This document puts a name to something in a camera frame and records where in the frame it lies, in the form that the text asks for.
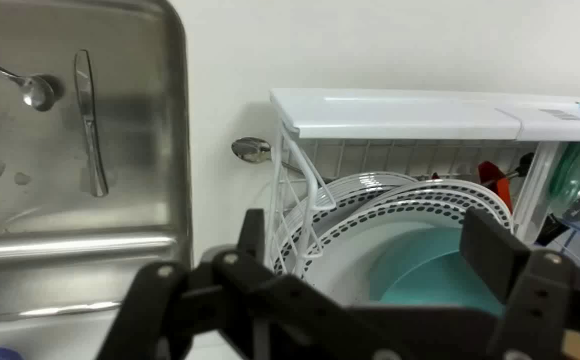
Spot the white wire dish rack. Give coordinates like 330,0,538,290
265,112,580,283

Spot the long white flat panel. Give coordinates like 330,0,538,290
267,87,524,144

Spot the teal glass container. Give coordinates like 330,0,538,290
546,142,580,236

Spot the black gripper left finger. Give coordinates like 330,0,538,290
96,208,318,360

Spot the large white black-dotted plate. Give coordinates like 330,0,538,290
296,178,516,310

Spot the metal table knife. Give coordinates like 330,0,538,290
69,48,109,201

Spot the shiny metal spoon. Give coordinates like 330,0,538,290
229,137,273,166

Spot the metal spoon with long handle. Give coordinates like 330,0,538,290
0,48,66,114

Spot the teal bowl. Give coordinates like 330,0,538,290
368,226,506,317

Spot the white panel with blue label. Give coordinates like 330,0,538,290
496,99,580,144

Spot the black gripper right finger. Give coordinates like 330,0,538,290
458,206,580,360

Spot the stainless steel sink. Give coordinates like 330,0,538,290
0,0,194,328

